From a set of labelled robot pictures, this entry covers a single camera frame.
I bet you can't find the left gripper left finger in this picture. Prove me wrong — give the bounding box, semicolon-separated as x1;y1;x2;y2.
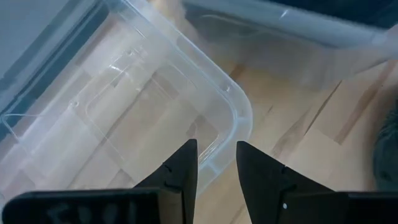
133;139;199;224

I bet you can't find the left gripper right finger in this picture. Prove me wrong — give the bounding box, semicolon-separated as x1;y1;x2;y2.
235;141;333;224

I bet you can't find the clear plastic bin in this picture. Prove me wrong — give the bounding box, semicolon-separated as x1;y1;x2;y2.
182;0;398;91
0;0;253;202

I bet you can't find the denim blue hat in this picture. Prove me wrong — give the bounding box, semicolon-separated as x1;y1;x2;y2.
372;102;398;191

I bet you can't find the navy blue hat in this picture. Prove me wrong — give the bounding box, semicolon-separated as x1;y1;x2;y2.
273;0;398;30

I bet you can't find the black aluminium table frame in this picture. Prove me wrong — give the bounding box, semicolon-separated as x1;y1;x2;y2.
0;1;109;141

